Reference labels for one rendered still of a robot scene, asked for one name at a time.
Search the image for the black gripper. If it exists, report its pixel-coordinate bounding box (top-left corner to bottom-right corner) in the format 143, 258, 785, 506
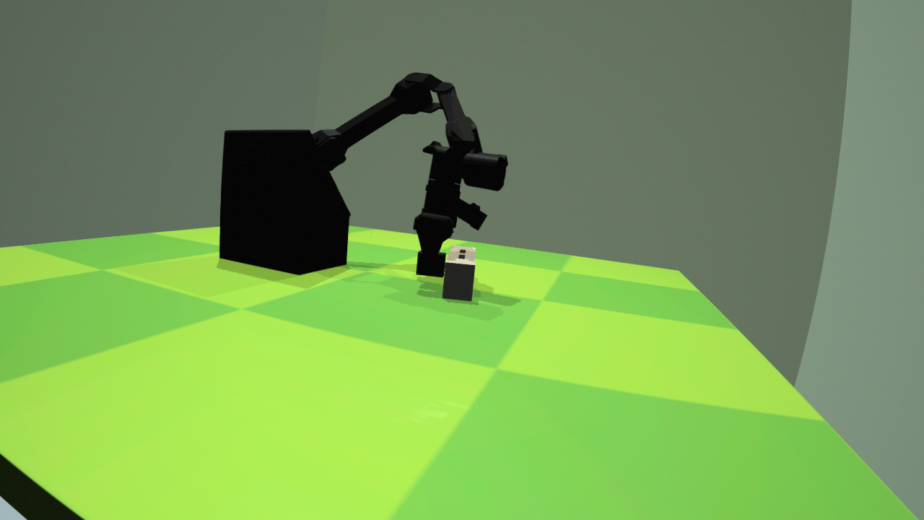
413, 179, 461, 270

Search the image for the black two-prong plug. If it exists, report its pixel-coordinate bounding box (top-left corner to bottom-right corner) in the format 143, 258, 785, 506
416, 250, 446, 277

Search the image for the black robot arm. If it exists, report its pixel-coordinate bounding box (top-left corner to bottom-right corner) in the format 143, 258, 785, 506
312, 72, 508, 230

